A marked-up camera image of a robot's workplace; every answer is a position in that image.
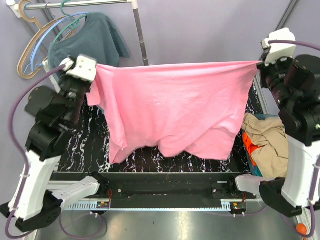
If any white slotted cable duct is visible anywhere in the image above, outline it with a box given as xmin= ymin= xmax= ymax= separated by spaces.
xmin=65 ymin=201 xmax=111 ymax=211

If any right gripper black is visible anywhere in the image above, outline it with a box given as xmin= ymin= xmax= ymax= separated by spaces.
xmin=256 ymin=47 xmax=294 ymax=109

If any pink t-shirt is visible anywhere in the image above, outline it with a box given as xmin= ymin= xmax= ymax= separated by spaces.
xmin=87 ymin=61 xmax=258 ymax=164

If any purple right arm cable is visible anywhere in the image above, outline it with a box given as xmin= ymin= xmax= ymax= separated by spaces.
xmin=268 ymin=39 xmax=320 ymax=238

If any beige garment in basket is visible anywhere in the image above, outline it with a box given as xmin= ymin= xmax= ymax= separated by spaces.
xmin=241 ymin=113 xmax=289 ymax=178

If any green hanger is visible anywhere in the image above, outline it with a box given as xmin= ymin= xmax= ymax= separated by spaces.
xmin=53 ymin=0 xmax=88 ymax=43

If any light blue hanger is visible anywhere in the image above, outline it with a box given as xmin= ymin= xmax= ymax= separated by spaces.
xmin=23 ymin=16 xmax=77 ymax=74

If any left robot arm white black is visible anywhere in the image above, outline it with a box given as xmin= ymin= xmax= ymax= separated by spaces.
xmin=0 ymin=75 xmax=108 ymax=233

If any orange ball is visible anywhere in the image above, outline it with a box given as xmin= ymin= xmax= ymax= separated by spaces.
xmin=296 ymin=223 xmax=308 ymax=235

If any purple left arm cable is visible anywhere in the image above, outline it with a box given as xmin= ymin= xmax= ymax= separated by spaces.
xmin=3 ymin=65 xmax=111 ymax=239

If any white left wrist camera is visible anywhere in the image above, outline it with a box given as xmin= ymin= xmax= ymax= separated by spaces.
xmin=60 ymin=54 xmax=97 ymax=83

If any teal t-shirt on hanger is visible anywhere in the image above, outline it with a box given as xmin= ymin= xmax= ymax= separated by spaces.
xmin=48 ymin=12 xmax=130 ymax=69

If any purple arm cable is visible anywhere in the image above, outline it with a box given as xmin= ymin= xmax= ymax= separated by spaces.
xmin=268 ymin=39 xmax=320 ymax=238
xmin=3 ymin=65 xmax=111 ymax=239

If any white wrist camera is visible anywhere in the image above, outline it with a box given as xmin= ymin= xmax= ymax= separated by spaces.
xmin=261 ymin=27 xmax=296 ymax=67
xmin=60 ymin=54 xmax=97 ymax=83

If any metal clothes rack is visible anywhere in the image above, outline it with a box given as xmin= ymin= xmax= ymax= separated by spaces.
xmin=6 ymin=0 xmax=151 ymax=83

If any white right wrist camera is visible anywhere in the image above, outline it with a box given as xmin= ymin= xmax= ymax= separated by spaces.
xmin=261 ymin=27 xmax=296 ymax=67

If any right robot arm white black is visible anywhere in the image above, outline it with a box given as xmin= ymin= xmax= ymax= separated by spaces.
xmin=227 ymin=54 xmax=320 ymax=218

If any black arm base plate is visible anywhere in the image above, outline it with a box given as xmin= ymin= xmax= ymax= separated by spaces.
xmin=64 ymin=172 xmax=257 ymax=212

